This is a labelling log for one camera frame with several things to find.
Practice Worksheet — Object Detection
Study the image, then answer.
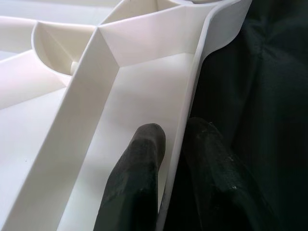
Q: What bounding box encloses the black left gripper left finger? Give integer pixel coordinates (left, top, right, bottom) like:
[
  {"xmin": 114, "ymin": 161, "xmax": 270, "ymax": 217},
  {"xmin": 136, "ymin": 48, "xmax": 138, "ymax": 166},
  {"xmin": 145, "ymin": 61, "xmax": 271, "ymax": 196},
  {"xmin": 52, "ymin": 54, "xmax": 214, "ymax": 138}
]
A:
[{"xmin": 95, "ymin": 122, "xmax": 167, "ymax": 231}]

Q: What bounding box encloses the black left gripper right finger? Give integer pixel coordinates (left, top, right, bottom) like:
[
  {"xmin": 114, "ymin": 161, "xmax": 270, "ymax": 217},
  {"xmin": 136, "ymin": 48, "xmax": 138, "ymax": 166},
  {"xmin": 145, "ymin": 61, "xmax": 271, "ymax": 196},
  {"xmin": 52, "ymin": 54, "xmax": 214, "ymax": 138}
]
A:
[{"xmin": 166, "ymin": 117, "xmax": 272, "ymax": 231}]

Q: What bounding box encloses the white plastic table top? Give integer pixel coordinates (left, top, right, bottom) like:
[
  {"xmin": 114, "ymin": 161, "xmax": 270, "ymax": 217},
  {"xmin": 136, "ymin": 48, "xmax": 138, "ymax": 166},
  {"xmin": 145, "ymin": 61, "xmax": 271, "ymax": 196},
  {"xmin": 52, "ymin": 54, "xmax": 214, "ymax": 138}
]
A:
[{"xmin": 0, "ymin": 0, "xmax": 252, "ymax": 231}]

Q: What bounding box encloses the black padded bed cover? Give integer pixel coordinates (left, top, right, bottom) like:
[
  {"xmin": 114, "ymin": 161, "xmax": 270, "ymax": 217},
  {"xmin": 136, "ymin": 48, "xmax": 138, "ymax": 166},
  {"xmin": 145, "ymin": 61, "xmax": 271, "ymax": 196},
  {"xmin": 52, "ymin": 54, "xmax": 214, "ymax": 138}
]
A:
[{"xmin": 163, "ymin": 0, "xmax": 308, "ymax": 231}]

